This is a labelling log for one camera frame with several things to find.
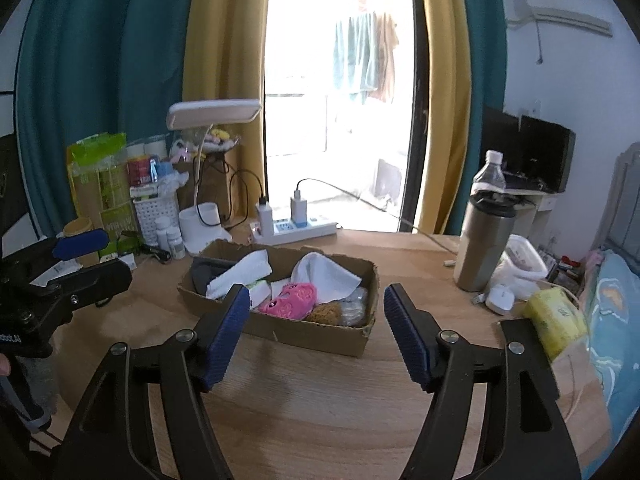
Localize grey headboard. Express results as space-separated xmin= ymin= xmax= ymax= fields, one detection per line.
xmin=597 ymin=142 xmax=640 ymax=273

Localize green paper package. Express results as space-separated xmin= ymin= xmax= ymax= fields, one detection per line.
xmin=67 ymin=132 xmax=135 ymax=257

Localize clear water bottle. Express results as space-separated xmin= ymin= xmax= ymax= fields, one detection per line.
xmin=471 ymin=150 xmax=507 ymax=197

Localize white plastic basket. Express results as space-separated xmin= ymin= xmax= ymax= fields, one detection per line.
xmin=131 ymin=195 xmax=180 ymax=246

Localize pastel plush toys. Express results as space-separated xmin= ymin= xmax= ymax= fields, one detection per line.
xmin=170 ymin=129 xmax=237 ymax=162

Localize steel tumbler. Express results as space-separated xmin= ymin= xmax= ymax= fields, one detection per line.
xmin=453 ymin=192 xmax=517 ymax=292

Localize white textured cloth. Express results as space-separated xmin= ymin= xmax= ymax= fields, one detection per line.
xmin=291 ymin=252 xmax=362 ymax=306

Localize yellow tissue pack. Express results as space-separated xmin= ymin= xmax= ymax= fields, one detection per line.
xmin=522 ymin=287 xmax=588 ymax=362

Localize person's leg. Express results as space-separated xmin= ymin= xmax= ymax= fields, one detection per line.
xmin=0 ymin=357 xmax=52 ymax=433

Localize brown plush toy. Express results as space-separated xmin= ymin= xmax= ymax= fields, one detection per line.
xmin=305 ymin=302 xmax=344 ymax=325

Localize cardboard box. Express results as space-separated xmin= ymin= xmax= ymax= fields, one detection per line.
xmin=177 ymin=239 xmax=380 ymax=358

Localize charger cable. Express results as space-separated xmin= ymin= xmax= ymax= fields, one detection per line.
xmin=229 ymin=169 xmax=267 ymax=223

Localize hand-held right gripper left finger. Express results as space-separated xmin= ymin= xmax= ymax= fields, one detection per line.
xmin=60 ymin=284 xmax=251 ymax=480

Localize black television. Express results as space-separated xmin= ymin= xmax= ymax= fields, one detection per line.
xmin=482 ymin=105 xmax=576 ymax=194

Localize white television stand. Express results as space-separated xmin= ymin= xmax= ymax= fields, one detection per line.
xmin=504 ymin=190 xmax=559 ymax=252

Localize black door frame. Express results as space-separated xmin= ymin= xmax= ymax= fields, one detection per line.
xmin=407 ymin=0 xmax=432 ymax=234

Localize dark grey gloves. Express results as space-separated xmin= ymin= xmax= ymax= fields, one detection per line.
xmin=190 ymin=257 xmax=236 ymax=295

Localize white power strip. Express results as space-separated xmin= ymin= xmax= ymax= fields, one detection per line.
xmin=250 ymin=216 xmax=337 ymax=246

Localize white computer mouse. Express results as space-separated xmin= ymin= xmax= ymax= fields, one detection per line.
xmin=486 ymin=284 xmax=515 ymax=315

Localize crumpled white plastic bag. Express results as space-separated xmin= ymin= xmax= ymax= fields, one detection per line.
xmin=159 ymin=171 xmax=191 ymax=197

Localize pink plush toy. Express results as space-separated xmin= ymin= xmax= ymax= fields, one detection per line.
xmin=257 ymin=282 xmax=319 ymax=320

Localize yellow curtain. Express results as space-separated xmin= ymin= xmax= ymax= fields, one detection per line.
xmin=417 ymin=0 xmax=473 ymax=235
xmin=182 ymin=0 xmax=273 ymax=226

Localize white towel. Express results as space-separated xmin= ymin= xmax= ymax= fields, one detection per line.
xmin=206 ymin=251 xmax=273 ymax=301

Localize teal curtain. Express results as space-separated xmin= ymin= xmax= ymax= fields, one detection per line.
xmin=17 ymin=0 xmax=202 ymax=237
xmin=457 ymin=0 xmax=509 ymax=237

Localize clear plastic bag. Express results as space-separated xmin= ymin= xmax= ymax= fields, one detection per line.
xmin=340 ymin=287 xmax=370 ymax=328

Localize white air conditioner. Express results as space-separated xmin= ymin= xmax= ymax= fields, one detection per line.
xmin=507 ymin=0 xmax=614 ymax=39

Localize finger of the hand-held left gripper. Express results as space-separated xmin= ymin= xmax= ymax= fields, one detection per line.
xmin=30 ymin=258 xmax=133 ymax=333
xmin=0 ymin=228 xmax=111 ymax=286

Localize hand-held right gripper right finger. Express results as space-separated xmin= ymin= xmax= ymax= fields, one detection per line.
xmin=384 ymin=282 xmax=581 ymax=480

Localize tall brown paper bag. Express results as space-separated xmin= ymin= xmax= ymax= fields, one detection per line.
xmin=187 ymin=155 xmax=233 ymax=223

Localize blue bed blanket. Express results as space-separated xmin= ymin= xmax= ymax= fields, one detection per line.
xmin=582 ymin=250 xmax=640 ymax=456

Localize hanging clothes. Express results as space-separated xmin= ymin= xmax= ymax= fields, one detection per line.
xmin=332 ymin=10 xmax=401 ymax=106

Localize white desk lamp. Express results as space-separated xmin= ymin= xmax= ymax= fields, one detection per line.
xmin=166 ymin=99 xmax=262 ymax=256

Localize cartoon tissue packet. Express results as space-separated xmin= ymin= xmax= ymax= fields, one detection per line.
xmin=247 ymin=280 xmax=274 ymax=307

